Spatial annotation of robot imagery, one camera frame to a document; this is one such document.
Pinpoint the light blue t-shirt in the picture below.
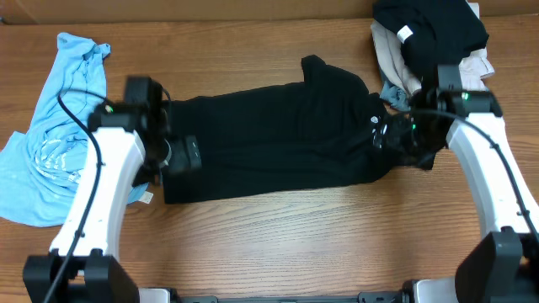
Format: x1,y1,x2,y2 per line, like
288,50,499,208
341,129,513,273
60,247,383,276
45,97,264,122
0,32,155,228

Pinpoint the beige folded garment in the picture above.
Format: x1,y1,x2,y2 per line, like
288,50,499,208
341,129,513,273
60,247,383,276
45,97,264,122
371,3,494,96

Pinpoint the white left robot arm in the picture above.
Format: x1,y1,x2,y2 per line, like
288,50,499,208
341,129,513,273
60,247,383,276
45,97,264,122
23,76,177,302

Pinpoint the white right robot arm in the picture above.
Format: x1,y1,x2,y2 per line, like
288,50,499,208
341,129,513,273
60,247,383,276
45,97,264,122
381,65,538,302

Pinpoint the black polo shirt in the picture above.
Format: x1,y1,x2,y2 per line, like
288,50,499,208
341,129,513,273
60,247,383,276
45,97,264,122
162,54,437,205

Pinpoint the black folded garment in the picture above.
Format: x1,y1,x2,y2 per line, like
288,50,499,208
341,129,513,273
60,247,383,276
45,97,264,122
373,0,488,82

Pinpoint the grey-blue folded garment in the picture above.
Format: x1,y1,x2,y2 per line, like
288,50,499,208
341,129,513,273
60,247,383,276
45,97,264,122
379,68,410,111

